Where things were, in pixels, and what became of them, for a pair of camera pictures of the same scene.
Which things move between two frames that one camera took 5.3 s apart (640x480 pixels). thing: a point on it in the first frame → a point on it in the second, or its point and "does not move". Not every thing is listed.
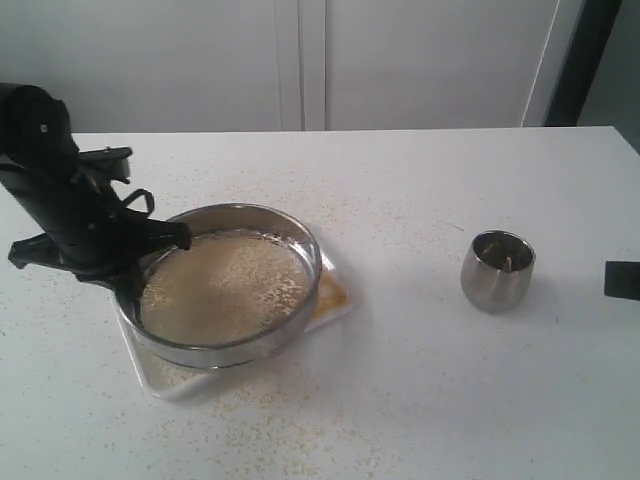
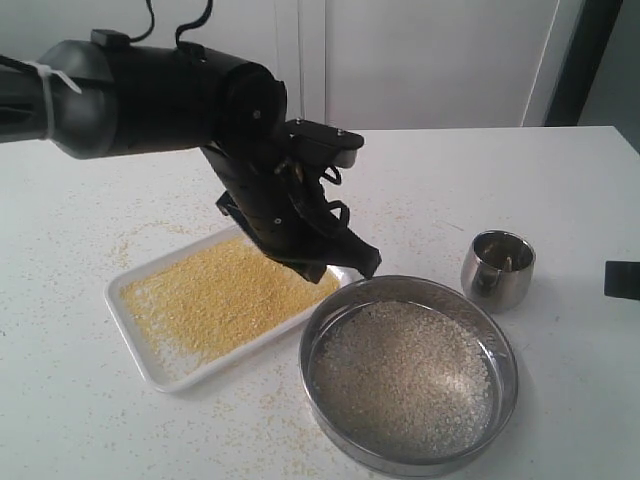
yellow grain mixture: x=231 y=285 does not move
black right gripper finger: x=622 y=279 does not move
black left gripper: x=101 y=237 → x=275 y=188
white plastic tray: x=161 y=375 → x=168 y=368
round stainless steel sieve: x=243 y=290 → x=407 y=375
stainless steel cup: x=497 y=269 does not move
